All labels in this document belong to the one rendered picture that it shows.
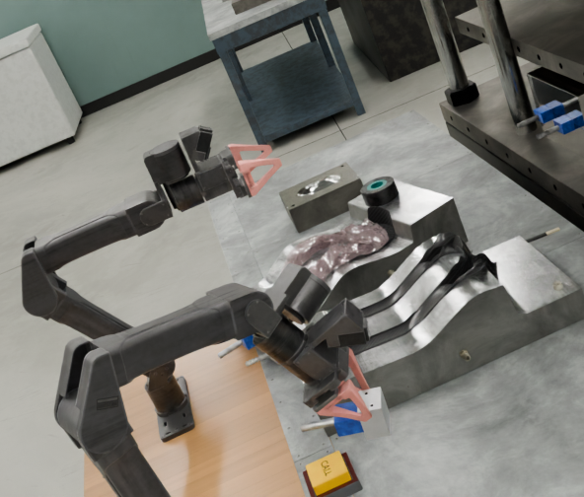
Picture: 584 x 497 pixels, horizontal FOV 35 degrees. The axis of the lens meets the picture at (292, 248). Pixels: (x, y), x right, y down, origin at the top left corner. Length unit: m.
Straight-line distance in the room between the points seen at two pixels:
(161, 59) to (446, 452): 7.45
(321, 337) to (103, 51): 7.54
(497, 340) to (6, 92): 6.71
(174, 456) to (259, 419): 0.17
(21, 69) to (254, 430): 6.44
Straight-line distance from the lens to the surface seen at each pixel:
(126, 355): 1.18
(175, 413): 1.88
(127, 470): 1.23
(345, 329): 1.28
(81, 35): 8.72
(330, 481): 1.48
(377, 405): 1.37
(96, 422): 1.17
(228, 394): 1.87
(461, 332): 1.60
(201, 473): 1.70
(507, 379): 1.60
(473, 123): 2.69
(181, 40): 8.68
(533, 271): 1.74
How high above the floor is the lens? 1.74
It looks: 24 degrees down
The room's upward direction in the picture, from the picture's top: 24 degrees counter-clockwise
